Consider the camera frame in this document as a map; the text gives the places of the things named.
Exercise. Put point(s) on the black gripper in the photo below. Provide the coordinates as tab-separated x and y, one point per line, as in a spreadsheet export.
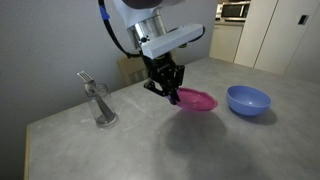
163	71

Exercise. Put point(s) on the pink plastic plate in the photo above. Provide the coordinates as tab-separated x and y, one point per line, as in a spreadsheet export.
198	100

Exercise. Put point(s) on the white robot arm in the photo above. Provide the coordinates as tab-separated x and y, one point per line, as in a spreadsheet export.
140	13

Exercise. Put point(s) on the blue plastic bowl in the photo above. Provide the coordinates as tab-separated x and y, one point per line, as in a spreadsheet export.
248	100

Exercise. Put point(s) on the wooden chair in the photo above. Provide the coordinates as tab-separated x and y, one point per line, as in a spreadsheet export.
131	71

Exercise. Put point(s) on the clear glass jar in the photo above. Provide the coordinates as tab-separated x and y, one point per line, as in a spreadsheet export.
103	111

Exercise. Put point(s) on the beige base cabinet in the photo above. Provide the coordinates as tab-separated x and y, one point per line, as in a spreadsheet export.
226	41

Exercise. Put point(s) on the metal fork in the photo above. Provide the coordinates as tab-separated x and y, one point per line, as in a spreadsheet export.
87	78

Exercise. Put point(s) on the microwave oven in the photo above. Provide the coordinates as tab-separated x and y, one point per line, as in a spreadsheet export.
234	10

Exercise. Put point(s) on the white tall cabinet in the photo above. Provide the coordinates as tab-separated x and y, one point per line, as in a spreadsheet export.
276	36

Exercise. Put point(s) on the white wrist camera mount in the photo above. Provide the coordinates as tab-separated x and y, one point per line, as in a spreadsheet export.
170	41

